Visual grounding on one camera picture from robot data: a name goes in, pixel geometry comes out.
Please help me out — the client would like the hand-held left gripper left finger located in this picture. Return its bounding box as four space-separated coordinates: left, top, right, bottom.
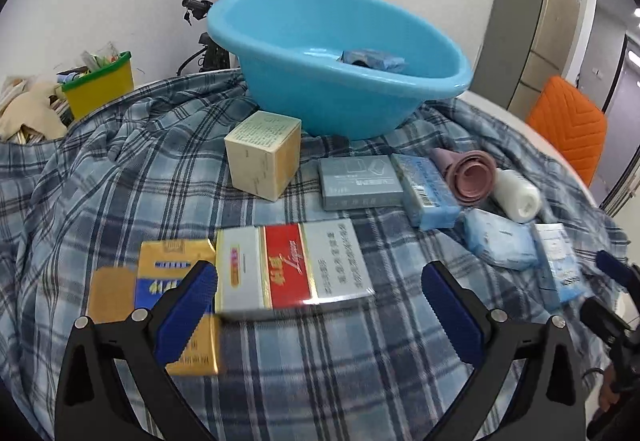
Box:
54 260 219 441

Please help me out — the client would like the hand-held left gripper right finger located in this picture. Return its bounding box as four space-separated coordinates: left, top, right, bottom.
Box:
421 261 586 441

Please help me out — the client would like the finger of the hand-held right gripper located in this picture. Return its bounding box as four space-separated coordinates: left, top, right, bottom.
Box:
595 249 640 292
580 296 640 352

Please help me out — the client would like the red and silver carton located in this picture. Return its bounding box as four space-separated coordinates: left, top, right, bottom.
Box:
215 218 377 322

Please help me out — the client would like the cream cube box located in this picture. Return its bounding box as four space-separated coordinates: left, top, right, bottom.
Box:
224 111 303 202

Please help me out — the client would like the blue plastic basin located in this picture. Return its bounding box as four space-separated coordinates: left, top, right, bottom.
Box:
206 0 473 141

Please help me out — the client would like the person's right hand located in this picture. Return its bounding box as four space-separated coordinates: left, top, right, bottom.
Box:
597 365 620 414

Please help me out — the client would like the yellow cigarette pack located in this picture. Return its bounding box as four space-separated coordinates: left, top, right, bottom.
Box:
86 238 222 377

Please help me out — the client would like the light blue tissue packet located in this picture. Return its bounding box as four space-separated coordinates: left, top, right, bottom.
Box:
461 208 538 270
530 222 591 314

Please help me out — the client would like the white plastic bottle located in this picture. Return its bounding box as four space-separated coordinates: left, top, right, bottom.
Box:
489 168 542 223

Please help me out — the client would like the blue soap box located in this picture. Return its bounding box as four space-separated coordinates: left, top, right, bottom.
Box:
391 154 463 230

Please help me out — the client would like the pink folded silicone cup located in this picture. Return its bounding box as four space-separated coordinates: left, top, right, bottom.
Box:
431 147 498 208

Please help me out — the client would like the grey interior door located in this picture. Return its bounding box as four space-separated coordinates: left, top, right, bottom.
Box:
600 34 640 212

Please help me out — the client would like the blue plaid cloth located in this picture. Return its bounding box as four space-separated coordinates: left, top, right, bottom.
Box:
0 68 628 441

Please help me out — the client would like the orange chair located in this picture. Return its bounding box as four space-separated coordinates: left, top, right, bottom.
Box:
526 75 608 187

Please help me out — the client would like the grey flat box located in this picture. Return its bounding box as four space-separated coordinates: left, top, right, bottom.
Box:
318 155 405 212

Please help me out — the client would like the yellow plastic bin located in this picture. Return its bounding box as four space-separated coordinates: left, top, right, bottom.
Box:
59 51 136 121

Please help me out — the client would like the beige cloth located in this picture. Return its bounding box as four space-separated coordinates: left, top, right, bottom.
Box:
0 78 68 142

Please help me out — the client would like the grey refrigerator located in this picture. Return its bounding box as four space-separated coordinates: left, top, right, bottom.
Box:
470 0 583 109

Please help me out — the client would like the blue packet with dark print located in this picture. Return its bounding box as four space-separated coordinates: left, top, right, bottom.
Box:
337 48 407 74

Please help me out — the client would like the pile of small packets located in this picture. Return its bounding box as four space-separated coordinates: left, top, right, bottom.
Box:
75 41 123 72

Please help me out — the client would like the black folding bicycle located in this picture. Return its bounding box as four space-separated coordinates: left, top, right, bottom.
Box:
176 0 241 76

